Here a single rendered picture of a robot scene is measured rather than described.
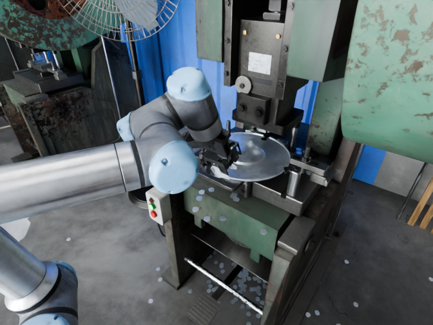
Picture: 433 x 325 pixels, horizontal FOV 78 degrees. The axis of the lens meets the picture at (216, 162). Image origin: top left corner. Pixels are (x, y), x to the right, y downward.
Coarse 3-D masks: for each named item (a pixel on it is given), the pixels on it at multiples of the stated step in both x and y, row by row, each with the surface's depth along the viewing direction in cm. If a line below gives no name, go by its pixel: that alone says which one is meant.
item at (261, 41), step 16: (256, 16) 79; (272, 16) 72; (240, 32) 75; (256, 32) 72; (272, 32) 69; (240, 48) 77; (256, 48) 74; (272, 48) 71; (240, 64) 79; (256, 64) 76; (272, 64) 73; (240, 80) 80; (256, 80) 78; (272, 80) 76; (240, 96) 81; (256, 96) 79; (272, 96) 78; (240, 112) 84; (256, 112) 78; (272, 112) 80; (288, 112) 86
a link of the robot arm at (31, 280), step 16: (0, 240) 51; (16, 240) 56; (0, 256) 51; (16, 256) 54; (32, 256) 58; (0, 272) 52; (16, 272) 54; (32, 272) 57; (48, 272) 61; (64, 272) 67; (0, 288) 54; (16, 288) 55; (32, 288) 57; (48, 288) 59; (64, 288) 63; (16, 304) 57; (32, 304) 57; (48, 304) 59; (64, 304) 61
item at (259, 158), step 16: (240, 144) 93; (256, 144) 94; (272, 144) 94; (240, 160) 85; (256, 160) 85; (272, 160) 86; (288, 160) 86; (240, 176) 79; (256, 176) 79; (272, 176) 78
